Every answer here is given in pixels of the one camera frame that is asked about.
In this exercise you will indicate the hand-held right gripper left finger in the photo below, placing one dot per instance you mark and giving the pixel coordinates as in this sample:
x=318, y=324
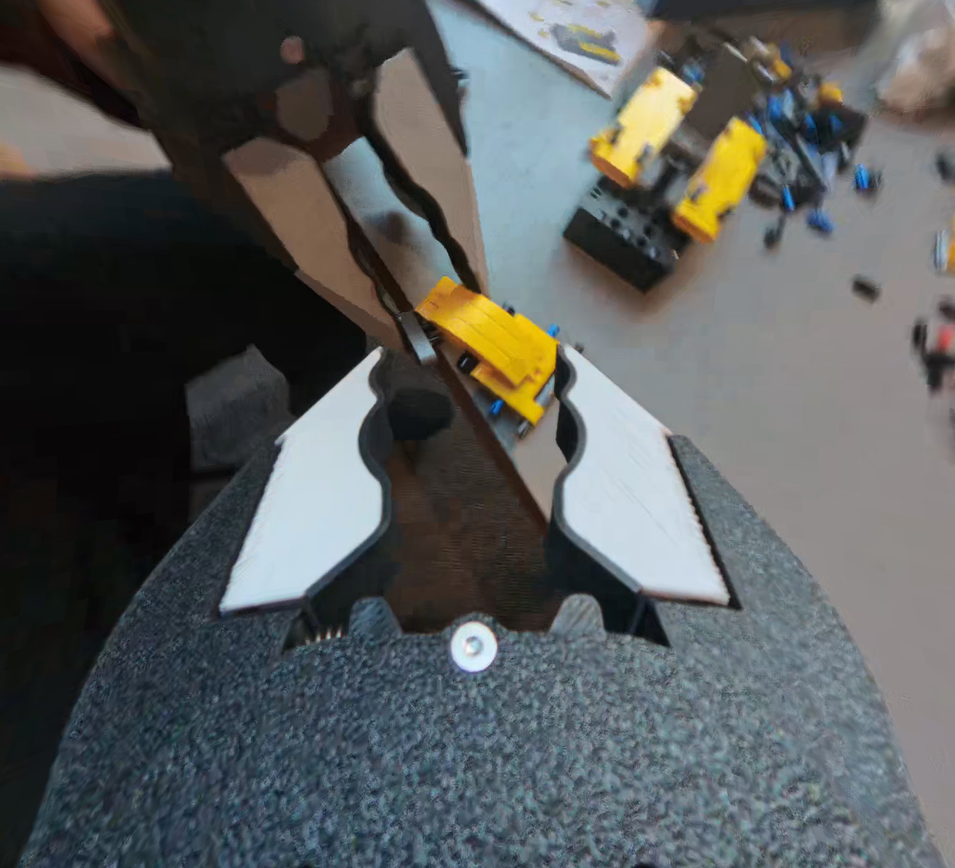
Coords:
x=314, y=510

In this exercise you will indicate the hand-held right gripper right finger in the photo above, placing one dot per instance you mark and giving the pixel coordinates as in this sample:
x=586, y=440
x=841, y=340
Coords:
x=642, y=495

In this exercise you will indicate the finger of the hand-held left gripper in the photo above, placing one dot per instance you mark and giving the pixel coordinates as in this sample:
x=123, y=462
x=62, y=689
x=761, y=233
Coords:
x=433, y=167
x=306, y=227

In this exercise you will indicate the small grey pin beam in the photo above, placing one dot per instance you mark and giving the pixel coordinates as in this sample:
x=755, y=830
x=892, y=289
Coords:
x=418, y=338

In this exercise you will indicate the yellow brick panel piece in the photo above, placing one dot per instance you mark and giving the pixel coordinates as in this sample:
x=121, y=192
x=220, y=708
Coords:
x=493, y=338

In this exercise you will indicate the yellow black brick vehicle model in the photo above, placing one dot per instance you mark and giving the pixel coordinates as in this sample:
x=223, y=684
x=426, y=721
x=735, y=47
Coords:
x=672, y=167

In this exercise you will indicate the grey desk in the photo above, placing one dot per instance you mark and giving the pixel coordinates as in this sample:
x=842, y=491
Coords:
x=806, y=406

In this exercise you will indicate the person's black trousers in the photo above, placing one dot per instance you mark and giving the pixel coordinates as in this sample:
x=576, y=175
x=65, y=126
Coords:
x=90, y=361

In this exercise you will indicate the small black pin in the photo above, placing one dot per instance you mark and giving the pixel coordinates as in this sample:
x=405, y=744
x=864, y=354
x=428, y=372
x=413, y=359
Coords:
x=866, y=288

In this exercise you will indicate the bag of red black parts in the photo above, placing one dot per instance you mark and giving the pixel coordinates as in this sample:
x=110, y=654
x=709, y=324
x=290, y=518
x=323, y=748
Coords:
x=937, y=338

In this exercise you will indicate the pile of small bricks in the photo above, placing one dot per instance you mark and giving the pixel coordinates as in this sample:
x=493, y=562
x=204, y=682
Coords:
x=813, y=122

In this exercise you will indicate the clear plastic bag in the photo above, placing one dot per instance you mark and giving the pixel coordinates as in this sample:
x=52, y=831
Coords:
x=918, y=55

